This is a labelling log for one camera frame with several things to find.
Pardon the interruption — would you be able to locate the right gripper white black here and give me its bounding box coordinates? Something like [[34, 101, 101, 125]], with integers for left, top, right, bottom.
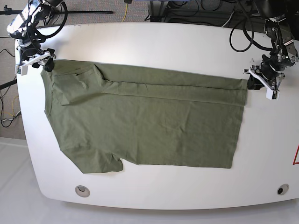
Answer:
[[15, 48, 56, 72]]

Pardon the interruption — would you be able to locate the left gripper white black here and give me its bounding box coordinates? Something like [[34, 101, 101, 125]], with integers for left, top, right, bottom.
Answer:
[[243, 65, 285, 90]]

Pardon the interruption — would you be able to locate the olive green T-shirt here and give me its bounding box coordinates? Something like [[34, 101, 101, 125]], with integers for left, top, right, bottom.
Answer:
[[41, 60, 247, 174]]

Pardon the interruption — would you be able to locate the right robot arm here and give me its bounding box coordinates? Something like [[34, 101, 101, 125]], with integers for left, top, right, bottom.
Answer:
[[7, 0, 68, 75]]

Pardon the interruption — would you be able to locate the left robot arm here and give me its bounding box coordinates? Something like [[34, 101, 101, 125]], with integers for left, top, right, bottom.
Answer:
[[236, 0, 299, 93]]

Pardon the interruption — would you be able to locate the black stand leg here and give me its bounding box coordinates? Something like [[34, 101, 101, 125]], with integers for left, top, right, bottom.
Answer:
[[0, 78, 17, 90]]

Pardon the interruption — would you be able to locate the black tripod bar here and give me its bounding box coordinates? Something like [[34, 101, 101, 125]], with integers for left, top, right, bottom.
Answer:
[[0, 9, 114, 15]]

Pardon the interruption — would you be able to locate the red triangle sticker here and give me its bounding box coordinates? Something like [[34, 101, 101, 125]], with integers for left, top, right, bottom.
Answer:
[[293, 146, 299, 165]]

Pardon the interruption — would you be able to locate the right table grommet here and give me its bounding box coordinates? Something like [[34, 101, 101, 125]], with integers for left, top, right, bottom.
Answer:
[[277, 184, 289, 195]]

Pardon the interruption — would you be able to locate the table grommet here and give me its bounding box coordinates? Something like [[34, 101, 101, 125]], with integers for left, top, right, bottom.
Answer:
[[277, 184, 289, 195], [75, 185, 90, 198]]

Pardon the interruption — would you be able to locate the left table grommet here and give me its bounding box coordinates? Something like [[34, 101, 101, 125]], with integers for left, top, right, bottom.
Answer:
[[75, 185, 90, 198]]

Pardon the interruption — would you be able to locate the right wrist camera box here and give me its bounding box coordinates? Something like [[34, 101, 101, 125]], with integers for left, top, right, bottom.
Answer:
[[14, 65, 28, 76]]

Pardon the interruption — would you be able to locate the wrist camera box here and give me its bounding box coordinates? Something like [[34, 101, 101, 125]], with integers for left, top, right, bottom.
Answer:
[[266, 89, 280, 100], [14, 65, 28, 76]]

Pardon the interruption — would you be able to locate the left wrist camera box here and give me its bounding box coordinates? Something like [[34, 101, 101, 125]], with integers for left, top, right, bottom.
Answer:
[[266, 89, 280, 100]]

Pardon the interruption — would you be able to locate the yellow floor cable coil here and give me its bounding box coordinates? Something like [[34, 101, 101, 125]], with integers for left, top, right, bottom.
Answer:
[[0, 95, 21, 121]]

